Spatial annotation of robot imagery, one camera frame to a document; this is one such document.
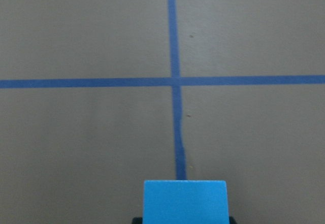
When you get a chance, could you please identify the blue cube block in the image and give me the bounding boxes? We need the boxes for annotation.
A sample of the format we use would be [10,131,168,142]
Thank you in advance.
[143,180,230,223]

